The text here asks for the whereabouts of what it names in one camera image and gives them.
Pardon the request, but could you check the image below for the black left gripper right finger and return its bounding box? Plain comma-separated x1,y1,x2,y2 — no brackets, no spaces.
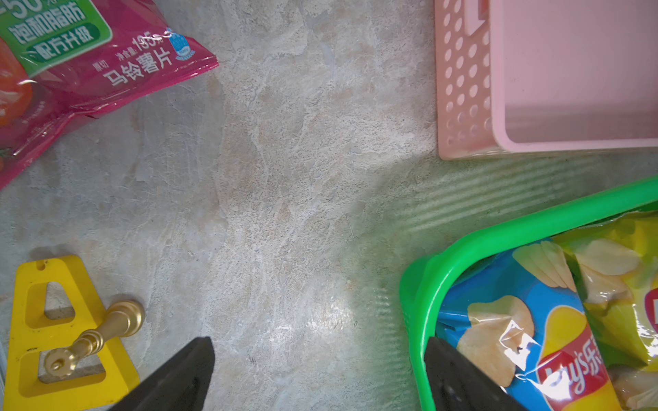
424,337,526,411

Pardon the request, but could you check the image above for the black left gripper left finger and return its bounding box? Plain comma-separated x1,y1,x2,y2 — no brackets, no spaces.
111,337,215,411

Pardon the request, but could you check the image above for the dark blue chips bag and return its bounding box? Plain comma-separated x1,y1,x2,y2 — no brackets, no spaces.
436,240,620,410

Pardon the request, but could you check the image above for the yellow chips bag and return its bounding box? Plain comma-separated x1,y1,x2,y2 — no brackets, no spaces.
553,212,657,410

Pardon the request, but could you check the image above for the green plastic basket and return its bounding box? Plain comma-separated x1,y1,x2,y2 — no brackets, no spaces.
399,176,657,410

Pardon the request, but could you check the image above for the pink plastic basket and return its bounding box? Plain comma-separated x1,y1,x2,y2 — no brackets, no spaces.
435,0,657,160

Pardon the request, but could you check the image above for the magenta chips bag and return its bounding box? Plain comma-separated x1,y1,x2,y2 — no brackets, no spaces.
1,0,219,185

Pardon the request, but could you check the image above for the brass knob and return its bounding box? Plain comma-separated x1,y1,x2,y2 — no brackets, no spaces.
44,300,146,378

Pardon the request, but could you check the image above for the yellow plastic triangle frame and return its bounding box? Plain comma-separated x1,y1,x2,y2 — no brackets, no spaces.
3,255,140,410

